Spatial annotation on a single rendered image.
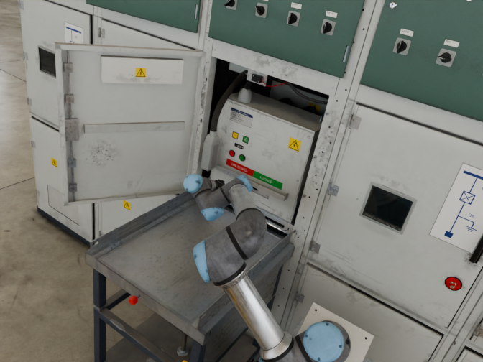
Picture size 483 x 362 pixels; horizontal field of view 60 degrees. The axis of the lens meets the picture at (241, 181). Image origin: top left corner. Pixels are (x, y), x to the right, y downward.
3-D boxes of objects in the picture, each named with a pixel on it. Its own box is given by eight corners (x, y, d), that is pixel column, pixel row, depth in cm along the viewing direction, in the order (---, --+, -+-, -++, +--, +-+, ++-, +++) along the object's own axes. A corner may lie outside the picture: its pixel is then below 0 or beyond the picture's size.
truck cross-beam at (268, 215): (291, 236, 198) (294, 225, 195) (202, 190, 221) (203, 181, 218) (295, 231, 202) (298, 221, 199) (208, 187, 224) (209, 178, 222)
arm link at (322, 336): (352, 350, 135) (351, 350, 122) (316, 371, 135) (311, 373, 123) (332, 316, 140) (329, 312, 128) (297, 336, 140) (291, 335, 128)
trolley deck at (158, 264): (203, 346, 145) (205, 334, 142) (85, 262, 171) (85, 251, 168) (292, 256, 197) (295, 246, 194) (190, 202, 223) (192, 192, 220)
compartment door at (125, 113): (62, 199, 198) (53, 39, 163) (187, 186, 227) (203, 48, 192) (63, 206, 193) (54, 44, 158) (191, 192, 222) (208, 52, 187)
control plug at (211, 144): (208, 172, 200) (212, 138, 192) (200, 168, 202) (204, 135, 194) (217, 166, 206) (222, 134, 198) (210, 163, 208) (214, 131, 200)
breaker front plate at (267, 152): (288, 225, 197) (313, 133, 174) (208, 185, 217) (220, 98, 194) (290, 224, 198) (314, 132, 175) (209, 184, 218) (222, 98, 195)
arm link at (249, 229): (265, 215, 118) (240, 166, 164) (232, 235, 118) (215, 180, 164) (284, 246, 122) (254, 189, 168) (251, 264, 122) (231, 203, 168)
